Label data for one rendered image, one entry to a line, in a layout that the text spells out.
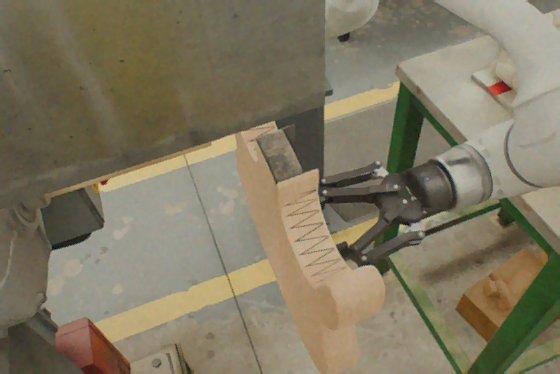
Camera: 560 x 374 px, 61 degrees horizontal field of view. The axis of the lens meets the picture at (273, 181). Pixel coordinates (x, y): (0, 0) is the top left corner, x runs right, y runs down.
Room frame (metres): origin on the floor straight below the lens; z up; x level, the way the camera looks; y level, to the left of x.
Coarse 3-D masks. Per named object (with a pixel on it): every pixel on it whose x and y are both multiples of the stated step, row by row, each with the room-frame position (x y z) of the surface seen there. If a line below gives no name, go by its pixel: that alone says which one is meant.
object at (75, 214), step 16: (80, 192) 0.51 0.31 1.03; (96, 192) 0.57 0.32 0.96; (48, 208) 0.50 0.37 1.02; (64, 208) 0.50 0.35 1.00; (80, 208) 0.51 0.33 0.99; (96, 208) 0.52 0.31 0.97; (48, 224) 0.49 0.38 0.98; (64, 224) 0.50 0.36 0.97; (80, 224) 0.51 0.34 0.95; (96, 224) 0.51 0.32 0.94; (64, 240) 0.50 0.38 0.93; (80, 240) 0.53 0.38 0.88
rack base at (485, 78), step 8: (512, 64) 0.80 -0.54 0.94; (480, 72) 0.79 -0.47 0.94; (488, 72) 0.78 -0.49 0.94; (480, 80) 0.76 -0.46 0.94; (488, 80) 0.76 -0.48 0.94; (496, 80) 0.76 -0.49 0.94; (496, 96) 0.71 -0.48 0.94; (504, 96) 0.71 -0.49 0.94; (512, 96) 0.70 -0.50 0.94; (504, 104) 0.69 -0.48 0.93; (512, 112) 0.67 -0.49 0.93
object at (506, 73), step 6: (492, 66) 0.77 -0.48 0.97; (498, 66) 0.76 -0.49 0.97; (504, 66) 0.76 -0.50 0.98; (510, 66) 0.75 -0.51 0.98; (492, 72) 0.77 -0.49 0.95; (498, 72) 0.75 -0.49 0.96; (504, 72) 0.74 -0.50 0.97; (510, 72) 0.74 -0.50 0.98; (516, 72) 0.73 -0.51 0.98; (504, 78) 0.74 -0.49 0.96; (510, 78) 0.73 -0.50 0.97; (516, 78) 0.72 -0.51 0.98; (510, 84) 0.72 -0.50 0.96; (516, 84) 0.71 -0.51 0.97; (516, 90) 0.70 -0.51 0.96
